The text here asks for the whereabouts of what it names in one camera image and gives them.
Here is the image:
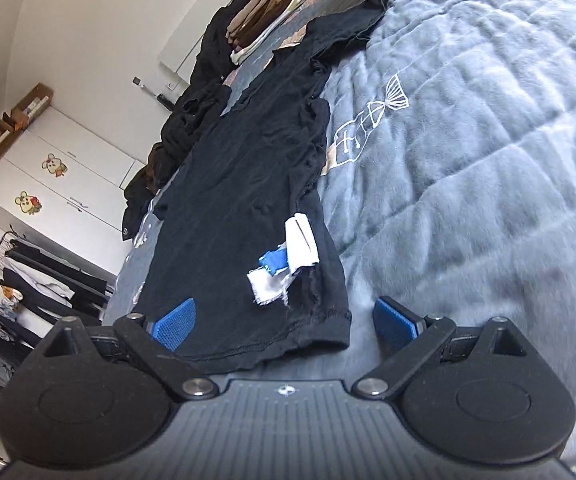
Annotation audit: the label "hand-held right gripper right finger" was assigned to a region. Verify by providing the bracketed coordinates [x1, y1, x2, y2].
[350, 296, 529, 401]

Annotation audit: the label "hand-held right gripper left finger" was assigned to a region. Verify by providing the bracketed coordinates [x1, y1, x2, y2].
[42, 297, 221, 401]

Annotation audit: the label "black t-shirt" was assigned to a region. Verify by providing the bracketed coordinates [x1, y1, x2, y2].
[130, 0, 389, 373]

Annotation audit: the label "row of hanging clothes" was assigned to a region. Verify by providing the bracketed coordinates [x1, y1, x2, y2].
[0, 230, 114, 361]

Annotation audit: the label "pile of black clothes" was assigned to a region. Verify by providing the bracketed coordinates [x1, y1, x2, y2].
[188, 0, 251, 106]

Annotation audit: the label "stack of folded brown clothes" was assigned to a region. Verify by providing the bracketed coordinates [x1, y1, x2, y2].
[225, 0, 341, 66]

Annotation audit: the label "black jacket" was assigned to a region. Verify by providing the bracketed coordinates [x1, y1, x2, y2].
[122, 167, 161, 238]

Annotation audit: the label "bed with grey-blue quilt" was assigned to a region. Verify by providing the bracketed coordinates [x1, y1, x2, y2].
[103, 0, 576, 480]

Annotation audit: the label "brown garment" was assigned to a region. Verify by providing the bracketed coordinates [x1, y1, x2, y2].
[143, 142, 179, 196]

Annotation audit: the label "white wardrobe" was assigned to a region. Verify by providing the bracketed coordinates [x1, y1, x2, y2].
[0, 105, 146, 271]

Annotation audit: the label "mouse sticker with red card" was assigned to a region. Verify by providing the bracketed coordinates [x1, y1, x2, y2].
[14, 191, 41, 215]

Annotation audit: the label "mouse sticker with pink bow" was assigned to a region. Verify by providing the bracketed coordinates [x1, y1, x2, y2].
[41, 153, 68, 177]

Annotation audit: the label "crumpled black garment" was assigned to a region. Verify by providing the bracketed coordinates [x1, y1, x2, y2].
[160, 82, 234, 161]

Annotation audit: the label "open cardboard boxes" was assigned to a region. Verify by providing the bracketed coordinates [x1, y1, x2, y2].
[0, 82, 55, 226]

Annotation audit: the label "white headboard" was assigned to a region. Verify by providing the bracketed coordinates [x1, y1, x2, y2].
[158, 0, 229, 86]

